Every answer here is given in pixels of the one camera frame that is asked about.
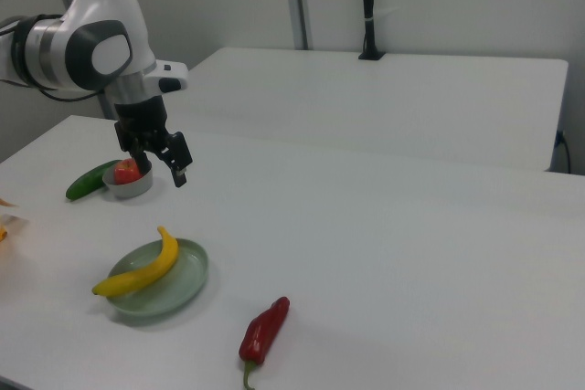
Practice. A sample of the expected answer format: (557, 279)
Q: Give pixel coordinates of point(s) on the small round metal bowl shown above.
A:
(132, 190)

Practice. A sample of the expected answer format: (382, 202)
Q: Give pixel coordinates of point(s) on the black camera pole stand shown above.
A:
(369, 6)

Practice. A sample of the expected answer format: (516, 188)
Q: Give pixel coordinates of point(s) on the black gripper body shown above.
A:
(139, 118)

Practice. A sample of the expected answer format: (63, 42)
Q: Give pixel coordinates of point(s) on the white side table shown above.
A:
(365, 102)

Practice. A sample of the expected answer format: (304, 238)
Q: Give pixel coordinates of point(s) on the yellow banana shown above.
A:
(146, 273)

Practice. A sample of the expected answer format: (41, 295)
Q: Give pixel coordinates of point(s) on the red chili pepper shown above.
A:
(265, 326)

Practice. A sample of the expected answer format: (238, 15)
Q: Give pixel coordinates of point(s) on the pale green round plate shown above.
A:
(183, 276)

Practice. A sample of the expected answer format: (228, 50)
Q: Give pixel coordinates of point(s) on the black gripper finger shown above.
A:
(179, 154)
(141, 157)

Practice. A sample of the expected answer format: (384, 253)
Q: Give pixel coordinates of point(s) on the green cucumber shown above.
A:
(84, 184)

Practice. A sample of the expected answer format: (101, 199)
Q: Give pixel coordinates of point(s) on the red apple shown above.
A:
(125, 173)

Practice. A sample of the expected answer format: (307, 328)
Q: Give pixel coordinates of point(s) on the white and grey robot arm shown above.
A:
(105, 20)

